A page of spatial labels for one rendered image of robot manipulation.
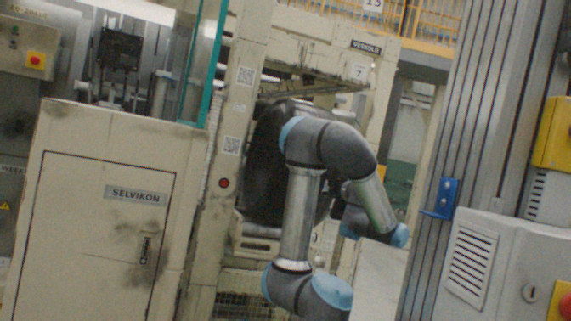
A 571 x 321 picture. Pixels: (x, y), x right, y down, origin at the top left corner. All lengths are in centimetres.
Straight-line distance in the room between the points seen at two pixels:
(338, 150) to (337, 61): 129
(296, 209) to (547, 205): 61
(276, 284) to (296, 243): 13
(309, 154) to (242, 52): 88
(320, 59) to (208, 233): 100
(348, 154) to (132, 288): 64
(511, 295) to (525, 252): 7
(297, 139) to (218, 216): 88
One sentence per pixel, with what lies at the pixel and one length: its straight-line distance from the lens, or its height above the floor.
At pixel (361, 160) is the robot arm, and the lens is 124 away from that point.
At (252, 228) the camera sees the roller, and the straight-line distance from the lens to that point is 204.
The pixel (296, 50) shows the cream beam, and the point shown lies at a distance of 241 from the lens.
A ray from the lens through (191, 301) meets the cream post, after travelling 217.
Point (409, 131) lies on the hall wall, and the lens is 1221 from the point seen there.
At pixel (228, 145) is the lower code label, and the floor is 122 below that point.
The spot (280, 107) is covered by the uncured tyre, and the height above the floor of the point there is 142.
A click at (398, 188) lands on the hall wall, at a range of 1213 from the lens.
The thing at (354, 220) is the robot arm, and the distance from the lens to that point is 156.
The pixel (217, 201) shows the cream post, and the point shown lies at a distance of 207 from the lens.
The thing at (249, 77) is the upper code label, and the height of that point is 151.
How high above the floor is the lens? 128
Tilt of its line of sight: 3 degrees down
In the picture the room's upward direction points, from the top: 12 degrees clockwise
